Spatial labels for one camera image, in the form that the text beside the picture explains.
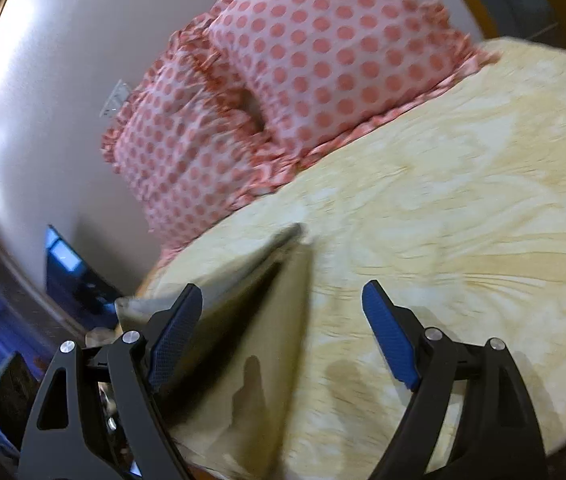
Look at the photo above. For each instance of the white wall switch plate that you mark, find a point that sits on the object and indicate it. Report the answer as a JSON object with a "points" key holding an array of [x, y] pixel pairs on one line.
{"points": [[115, 99]]}

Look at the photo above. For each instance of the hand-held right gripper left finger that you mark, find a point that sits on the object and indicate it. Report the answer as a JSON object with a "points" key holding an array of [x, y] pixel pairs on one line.
{"points": [[177, 335]]}

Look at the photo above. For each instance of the yellow patterned bed blanket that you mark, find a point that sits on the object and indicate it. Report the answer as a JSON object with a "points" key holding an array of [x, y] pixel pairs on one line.
{"points": [[443, 220]]}

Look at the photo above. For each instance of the large red polka dot pillow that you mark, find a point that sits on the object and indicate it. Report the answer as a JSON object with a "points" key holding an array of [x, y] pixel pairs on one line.
{"points": [[335, 50]]}

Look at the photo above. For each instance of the black office chair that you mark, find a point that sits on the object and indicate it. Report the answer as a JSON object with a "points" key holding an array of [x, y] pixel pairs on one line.
{"points": [[8, 395]]}

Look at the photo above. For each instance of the beige pants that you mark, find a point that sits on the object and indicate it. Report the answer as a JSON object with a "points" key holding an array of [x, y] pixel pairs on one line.
{"points": [[243, 360]]}

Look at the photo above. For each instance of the small red polka dot pillow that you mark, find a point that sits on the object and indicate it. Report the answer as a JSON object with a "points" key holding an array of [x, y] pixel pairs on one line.
{"points": [[183, 150]]}

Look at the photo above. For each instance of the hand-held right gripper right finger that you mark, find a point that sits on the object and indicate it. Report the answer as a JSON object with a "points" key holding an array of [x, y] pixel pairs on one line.
{"points": [[392, 335]]}

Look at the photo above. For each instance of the wall-mounted television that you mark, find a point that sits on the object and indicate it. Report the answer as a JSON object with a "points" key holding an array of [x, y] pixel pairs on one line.
{"points": [[70, 272]]}

